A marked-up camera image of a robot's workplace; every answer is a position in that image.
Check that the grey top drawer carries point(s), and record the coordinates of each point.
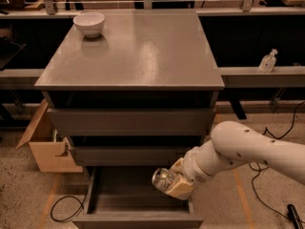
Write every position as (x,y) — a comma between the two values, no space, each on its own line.
(132,122)

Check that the open cardboard box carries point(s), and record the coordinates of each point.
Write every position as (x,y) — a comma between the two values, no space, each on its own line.
(51,154)

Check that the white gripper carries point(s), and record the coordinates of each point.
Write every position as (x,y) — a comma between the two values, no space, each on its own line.
(194,166)

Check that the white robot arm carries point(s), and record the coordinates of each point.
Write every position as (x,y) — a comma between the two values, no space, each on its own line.
(231,145)

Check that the crushed 7up can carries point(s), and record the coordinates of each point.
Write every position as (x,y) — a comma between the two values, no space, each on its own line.
(163,178)

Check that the black power strip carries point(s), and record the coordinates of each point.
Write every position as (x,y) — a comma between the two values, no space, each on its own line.
(294,217)

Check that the grey drawer cabinet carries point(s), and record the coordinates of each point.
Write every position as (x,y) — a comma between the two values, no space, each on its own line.
(143,60)

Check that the grey middle drawer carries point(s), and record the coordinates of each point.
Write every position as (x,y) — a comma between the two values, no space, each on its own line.
(160,156)

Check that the clear sanitizer pump bottle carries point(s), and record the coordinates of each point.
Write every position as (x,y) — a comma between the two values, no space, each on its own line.
(268,61)

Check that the grey open bottom drawer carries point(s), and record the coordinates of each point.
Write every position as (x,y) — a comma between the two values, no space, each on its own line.
(124,198)

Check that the white ceramic bowl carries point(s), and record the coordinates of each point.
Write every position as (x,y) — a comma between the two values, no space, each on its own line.
(90,24)

